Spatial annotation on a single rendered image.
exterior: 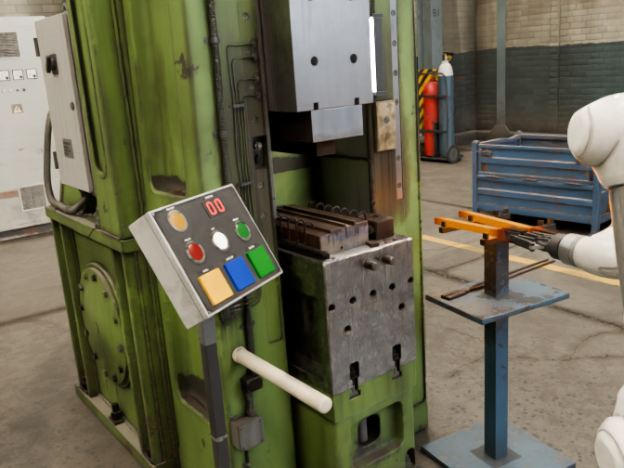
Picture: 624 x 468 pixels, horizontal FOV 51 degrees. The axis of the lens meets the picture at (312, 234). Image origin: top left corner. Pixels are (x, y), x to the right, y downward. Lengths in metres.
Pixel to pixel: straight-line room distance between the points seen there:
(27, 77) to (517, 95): 7.23
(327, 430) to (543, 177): 3.89
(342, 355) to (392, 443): 0.50
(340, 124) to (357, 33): 0.28
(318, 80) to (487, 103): 9.52
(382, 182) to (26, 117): 5.12
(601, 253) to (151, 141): 1.42
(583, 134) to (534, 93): 9.54
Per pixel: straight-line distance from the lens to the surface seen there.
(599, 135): 1.33
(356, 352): 2.17
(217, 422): 1.89
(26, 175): 7.07
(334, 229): 2.07
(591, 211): 5.65
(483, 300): 2.37
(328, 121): 2.01
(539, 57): 10.81
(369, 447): 2.45
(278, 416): 2.32
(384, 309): 2.21
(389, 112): 2.34
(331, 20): 2.03
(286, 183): 2.53
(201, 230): 1.63
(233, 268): 1.64
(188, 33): 1.93
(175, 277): 1.55
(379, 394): 2.31
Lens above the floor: 1.51
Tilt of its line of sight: 15 degrees down
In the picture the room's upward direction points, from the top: 4 degrees counter-clockwise
